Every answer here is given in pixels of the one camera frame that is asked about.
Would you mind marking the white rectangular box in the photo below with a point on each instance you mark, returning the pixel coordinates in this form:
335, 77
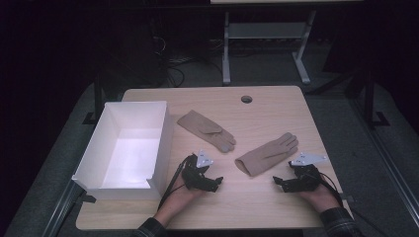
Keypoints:
131, 154

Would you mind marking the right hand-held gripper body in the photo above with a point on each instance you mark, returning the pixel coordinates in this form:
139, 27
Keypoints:
304, 177

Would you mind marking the white metal table frame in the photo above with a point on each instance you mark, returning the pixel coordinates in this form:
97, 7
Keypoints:
265, 31

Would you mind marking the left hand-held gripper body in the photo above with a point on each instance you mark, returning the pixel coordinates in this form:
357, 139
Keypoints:
192, 176

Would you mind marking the black metal stand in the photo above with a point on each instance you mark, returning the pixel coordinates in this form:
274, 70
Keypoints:
369, 98
97, 98

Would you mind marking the aluminium floor rail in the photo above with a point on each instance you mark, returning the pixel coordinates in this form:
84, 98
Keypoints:
388, 164
61, 210

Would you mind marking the person's left hand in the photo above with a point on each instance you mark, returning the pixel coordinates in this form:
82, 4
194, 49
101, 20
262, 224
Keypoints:
183, 197

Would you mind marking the person's right hand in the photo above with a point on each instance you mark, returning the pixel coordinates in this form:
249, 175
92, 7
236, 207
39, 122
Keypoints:
324, 199

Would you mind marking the beige glove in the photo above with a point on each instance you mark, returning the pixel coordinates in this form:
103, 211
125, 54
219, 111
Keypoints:
207, 131
267, 154

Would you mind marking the black table clamp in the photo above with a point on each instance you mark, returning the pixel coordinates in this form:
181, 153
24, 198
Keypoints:
88, 198

